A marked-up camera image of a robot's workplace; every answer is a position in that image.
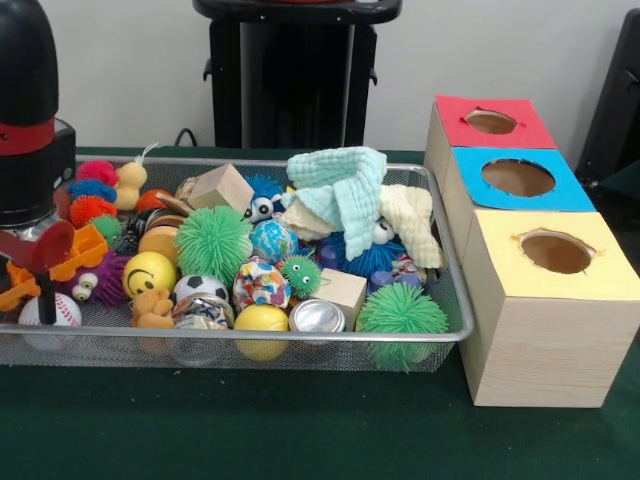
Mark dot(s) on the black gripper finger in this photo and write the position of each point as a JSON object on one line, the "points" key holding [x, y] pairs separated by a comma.
{"points": [[46, 298]]}

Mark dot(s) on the mint green cloth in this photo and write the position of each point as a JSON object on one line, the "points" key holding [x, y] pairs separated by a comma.
{"points": [[345, 190]]}

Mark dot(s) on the dark green tablecloth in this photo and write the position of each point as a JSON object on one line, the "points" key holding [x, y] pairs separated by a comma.
{"points": [[300, 430]]}

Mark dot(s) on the blue fuzzy toy with eyes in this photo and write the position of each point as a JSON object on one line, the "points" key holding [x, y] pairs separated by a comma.
{"points": [[370, 258]]}

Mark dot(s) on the wooden box with three holes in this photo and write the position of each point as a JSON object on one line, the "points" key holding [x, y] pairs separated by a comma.
{"points": [[540, 340]]}

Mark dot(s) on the plain wooden cube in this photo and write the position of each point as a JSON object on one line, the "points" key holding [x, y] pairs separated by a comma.
{"points": [[222, 187]]}

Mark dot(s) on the yellow ball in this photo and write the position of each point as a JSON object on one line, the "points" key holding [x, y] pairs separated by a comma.
{"points": [[262, 322]]}

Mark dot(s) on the silver can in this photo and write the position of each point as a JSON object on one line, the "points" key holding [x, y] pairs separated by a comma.
{"points": [[317, 317]]}

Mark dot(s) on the clear mesh bin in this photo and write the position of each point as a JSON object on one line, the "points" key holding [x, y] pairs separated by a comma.
{"points": [[420, 185]]}

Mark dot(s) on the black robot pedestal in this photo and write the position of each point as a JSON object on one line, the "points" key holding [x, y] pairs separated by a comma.
{"points": [[300, 80]]}

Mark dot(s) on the orange plastic comb toy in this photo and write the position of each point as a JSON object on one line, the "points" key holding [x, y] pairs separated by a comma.
{"points": [[88, 250]]}

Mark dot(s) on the cream muslin cloth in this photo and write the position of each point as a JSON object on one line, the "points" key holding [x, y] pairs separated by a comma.
{"points": [[410, 220]]}

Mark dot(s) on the white baseball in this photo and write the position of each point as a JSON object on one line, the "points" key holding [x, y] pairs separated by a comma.
{"points": [[62, 312]]}

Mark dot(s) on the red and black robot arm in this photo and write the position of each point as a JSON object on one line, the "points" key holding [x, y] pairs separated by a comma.
{"points": [[30, 100]]}

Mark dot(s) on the green spiky ball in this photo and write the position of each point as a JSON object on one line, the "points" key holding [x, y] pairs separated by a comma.
{"points": [[212, 245], [402, 315]]}

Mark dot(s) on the purple spiky toy with eyes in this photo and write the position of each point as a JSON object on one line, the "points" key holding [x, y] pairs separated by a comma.
{"points": [[110, 278]]}

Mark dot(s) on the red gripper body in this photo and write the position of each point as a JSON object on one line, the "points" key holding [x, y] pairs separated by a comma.
{"points": [[40, 248]]}

